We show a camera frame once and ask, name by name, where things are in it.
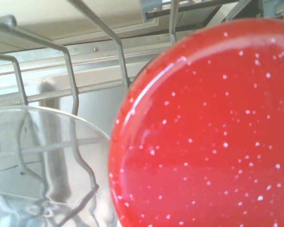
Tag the red speckled plate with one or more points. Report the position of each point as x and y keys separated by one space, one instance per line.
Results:
x=203 y=130

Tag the built-in dishwasher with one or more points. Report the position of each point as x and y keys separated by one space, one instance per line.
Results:
x=95 y=50

